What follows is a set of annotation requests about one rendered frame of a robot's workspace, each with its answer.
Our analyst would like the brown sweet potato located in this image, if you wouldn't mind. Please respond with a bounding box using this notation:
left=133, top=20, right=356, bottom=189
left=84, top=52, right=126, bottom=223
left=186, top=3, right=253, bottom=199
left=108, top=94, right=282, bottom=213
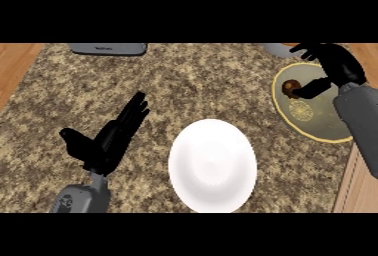
left=281, top=79, right=304, bottom=100

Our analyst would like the olive plate with yellow rim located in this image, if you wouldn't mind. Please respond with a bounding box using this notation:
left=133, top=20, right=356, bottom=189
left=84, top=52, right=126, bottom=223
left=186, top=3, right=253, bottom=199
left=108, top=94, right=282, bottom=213
left=270, top=62, right=355, bottom=144

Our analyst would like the white bowl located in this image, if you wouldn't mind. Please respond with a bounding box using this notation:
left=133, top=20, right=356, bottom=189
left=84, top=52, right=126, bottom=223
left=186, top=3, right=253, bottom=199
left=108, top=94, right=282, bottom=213
left=167, top=118, right=259, bottom=214

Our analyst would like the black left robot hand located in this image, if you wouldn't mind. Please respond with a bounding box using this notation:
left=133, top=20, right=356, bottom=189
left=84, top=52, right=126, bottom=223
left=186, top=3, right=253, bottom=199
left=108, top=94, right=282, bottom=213
left=58, top=91, right=152, bottom=177

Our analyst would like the pale grey object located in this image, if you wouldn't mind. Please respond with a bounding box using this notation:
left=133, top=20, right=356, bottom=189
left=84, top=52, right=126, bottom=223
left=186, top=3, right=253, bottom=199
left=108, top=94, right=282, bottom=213
left=260, top=42, right=307, bottom=58

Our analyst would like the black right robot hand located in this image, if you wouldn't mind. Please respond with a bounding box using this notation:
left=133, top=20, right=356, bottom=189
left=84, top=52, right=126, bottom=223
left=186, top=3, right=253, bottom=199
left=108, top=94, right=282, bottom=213
left=288, top=42, right=368, bottom=100

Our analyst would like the grey flat appliance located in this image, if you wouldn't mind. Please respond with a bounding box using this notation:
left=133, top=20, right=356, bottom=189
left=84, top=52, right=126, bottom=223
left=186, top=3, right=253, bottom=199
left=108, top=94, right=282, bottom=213
left=67, top=42, right=149, bottom=57

